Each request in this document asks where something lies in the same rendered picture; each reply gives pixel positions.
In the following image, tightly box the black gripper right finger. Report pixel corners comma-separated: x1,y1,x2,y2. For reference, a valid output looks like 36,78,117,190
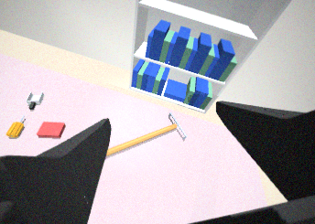
216,101,315,201

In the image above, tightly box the red rectangular tile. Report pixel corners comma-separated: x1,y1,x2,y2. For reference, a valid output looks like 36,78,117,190
37,122,66,138

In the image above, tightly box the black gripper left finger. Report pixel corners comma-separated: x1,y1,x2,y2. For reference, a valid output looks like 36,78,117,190
0,118,112,224

